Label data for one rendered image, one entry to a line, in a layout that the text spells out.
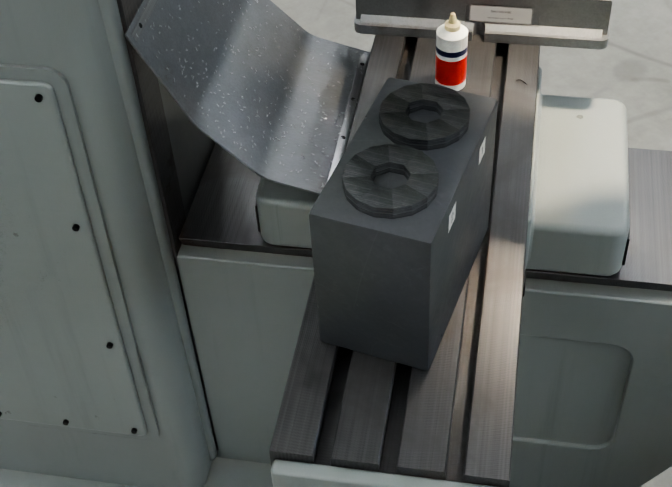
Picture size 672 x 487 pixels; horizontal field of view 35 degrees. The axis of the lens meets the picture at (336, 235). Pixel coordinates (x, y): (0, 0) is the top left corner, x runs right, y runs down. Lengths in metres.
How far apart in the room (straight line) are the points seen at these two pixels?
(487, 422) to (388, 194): 0.25
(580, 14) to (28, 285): 0.85
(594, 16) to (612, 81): 1.54
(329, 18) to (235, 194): 1.72
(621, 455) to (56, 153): 0.98
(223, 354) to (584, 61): 1.71
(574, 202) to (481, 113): 0.38
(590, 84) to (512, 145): 1.68
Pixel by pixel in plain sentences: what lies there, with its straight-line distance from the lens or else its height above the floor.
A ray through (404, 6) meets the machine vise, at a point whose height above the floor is 0.98.
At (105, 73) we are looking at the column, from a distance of 1.31.
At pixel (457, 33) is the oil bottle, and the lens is 1.38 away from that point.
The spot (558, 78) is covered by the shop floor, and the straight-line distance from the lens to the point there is 3.03.
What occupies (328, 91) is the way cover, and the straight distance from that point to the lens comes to 1.53.
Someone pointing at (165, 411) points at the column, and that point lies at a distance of 1.75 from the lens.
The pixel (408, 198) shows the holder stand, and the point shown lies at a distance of 0.97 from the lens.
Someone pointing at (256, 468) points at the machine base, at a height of 0.20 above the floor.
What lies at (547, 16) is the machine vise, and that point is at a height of 0.98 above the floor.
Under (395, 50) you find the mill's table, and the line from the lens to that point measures 1.50.
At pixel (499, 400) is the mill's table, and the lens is 1.08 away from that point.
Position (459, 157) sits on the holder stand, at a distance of 1.04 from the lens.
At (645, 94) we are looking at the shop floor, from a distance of 3.01.
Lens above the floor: 1.81
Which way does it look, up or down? 45 degrees down
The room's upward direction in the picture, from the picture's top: 4 degrees counter-clockwise
